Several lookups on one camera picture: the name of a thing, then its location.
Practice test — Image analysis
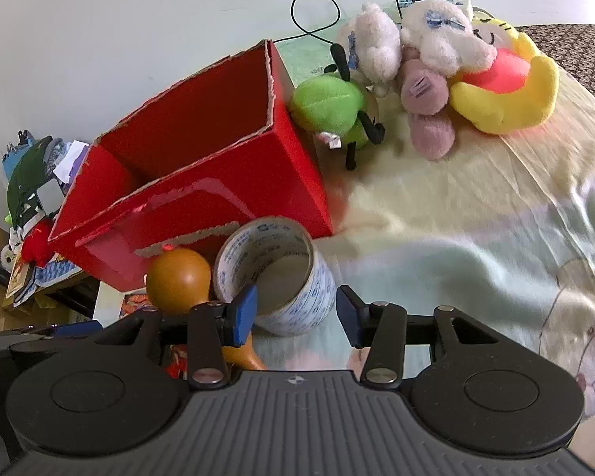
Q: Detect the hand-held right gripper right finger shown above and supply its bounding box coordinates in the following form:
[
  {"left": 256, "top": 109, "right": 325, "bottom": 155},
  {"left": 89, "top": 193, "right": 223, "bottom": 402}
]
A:
[{"left": 337, "top": 285, "right": 501, "bottom": 390}]

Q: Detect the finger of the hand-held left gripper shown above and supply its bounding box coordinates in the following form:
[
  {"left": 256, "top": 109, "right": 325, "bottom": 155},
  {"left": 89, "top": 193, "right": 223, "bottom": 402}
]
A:
[{"left": 52, "top": 320, "right": 105, "bottom": 338}]

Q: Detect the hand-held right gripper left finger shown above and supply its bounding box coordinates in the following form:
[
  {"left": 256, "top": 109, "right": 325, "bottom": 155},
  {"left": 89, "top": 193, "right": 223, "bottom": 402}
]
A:
[{"left": 94, "top": 285, "right": 259, "bottom": 392}]

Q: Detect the clear printed tape roll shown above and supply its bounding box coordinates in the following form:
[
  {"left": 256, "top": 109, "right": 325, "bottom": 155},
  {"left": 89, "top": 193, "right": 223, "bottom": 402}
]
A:
[{"left": 213, "top": 217, "right": 337, "bottom": 336}]

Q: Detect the yellow-brown wooden gourd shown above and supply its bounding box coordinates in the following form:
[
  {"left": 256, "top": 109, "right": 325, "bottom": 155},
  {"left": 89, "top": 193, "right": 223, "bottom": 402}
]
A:
[{"left": 145, "top": 248, "right": 269, "bottom": 372}]

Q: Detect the red cardboard box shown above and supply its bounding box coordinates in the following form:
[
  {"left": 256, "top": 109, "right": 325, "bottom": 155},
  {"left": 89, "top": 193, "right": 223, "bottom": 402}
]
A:
[{"left": 47, "top": 38, "right": 334, "bottom": 293}]

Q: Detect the blue white printed packet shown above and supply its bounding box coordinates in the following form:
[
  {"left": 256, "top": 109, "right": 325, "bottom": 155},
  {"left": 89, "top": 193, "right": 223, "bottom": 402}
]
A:
[{"left": 34, "top": 257, "right": 83, "bottom": 289}]

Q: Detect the red plush toy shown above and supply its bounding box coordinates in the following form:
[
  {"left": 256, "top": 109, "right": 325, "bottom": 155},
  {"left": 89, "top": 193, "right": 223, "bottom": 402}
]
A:
[{"left": 22, "top": 218, "right": 55, "bottom": 265}]

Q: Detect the small grey square mirror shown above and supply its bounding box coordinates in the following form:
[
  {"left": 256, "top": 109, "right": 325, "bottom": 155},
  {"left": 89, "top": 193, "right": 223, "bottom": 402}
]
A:
[{"left": 37, "top": 181, "right": 65, "bottom": 211}]

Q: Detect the blue spiky toy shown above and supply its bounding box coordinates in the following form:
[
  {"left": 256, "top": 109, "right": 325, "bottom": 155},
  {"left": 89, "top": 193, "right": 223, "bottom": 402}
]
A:
[{"left": 2, "top": 130, "right": 40, "bottom": 174}]

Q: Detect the green plush toy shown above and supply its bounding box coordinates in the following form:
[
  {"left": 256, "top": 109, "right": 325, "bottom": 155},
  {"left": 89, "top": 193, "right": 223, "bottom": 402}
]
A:
[{"left": 288, "top": 44, "right": 385, "bottom": 172}]

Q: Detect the pink plush toy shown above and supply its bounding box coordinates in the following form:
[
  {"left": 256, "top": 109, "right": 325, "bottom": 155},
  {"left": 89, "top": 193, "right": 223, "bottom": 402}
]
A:
[{"left": 399, "top": 44, "right": 457, "bottom": 160}]

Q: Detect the yellow plush toy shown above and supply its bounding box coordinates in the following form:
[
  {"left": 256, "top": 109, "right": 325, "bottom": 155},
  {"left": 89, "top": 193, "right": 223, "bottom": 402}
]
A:
[{"left": 449, "top": 17, "right": 561, "bottom": 134}]

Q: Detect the white power strip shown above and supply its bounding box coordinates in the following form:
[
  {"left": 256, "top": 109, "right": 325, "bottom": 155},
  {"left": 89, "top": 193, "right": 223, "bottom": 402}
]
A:
[{"left": 389, "top": 0, "right": 474, "bottom": 21}]

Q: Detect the brown patterned cloth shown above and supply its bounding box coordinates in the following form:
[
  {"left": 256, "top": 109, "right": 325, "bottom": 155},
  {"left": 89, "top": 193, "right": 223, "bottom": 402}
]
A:
[{"left": 516, "top": 24, "right": 595, "bottom": 115}]

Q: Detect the black cable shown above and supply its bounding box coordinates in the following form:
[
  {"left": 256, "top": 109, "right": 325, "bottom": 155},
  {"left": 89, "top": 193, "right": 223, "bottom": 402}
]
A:
[{"left": 273, "top": 0, "right": 424, "bottom": 44}]

